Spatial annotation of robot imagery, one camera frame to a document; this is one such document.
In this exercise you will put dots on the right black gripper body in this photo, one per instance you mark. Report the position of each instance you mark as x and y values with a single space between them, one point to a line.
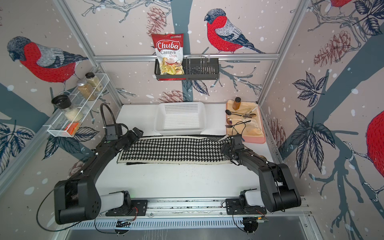
227 150

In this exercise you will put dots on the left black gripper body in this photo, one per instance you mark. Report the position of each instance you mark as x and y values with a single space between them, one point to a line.
129 138

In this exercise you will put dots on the black white houndstooth scarf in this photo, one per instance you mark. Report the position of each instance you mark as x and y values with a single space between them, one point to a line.
194 149

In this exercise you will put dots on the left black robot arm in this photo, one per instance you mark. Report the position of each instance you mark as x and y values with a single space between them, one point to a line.
77 199

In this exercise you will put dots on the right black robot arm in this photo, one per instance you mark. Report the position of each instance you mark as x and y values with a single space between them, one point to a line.
277 186

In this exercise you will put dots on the white perforated plastic basket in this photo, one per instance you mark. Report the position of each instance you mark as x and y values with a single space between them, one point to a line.
187 118

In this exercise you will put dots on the copper spoon on tray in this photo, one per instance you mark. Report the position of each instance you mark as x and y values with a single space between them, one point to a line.
232 123

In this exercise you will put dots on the pink plastic tray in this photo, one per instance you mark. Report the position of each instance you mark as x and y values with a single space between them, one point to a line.
253 140

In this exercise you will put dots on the gold spoon on table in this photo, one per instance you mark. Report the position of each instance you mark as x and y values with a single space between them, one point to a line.
262 157

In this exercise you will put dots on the black spoon on tray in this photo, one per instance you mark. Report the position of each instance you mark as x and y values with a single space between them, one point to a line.
228 112

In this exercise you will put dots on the iridescent spoon on tray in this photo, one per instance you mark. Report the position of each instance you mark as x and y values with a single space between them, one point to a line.
249 115

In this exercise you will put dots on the amber bottle on tray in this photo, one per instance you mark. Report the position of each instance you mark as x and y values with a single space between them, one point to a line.
236 103

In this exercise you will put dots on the small orange box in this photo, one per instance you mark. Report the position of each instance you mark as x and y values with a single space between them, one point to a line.
72 128

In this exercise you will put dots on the black lid spice jar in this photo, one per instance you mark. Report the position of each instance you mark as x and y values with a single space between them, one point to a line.
72 113

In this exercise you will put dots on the brown spice jar middle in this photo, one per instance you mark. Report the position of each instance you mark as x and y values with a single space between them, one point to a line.
86 90

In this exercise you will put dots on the tan spice jar rear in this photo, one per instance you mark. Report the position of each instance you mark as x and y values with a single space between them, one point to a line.
94 81

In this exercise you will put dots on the red cassava chips bag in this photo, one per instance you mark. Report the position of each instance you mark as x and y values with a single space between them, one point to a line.
169 50

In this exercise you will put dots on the clear acrylic wall shelf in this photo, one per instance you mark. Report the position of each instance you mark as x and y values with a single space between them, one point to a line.
59 123

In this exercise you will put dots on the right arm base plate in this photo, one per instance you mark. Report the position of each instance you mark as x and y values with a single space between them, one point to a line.
234 207

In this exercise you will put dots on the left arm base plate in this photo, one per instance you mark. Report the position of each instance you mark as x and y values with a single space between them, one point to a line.
137 208

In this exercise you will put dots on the black wire wall rack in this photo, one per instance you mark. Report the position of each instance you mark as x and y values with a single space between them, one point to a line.
203 68

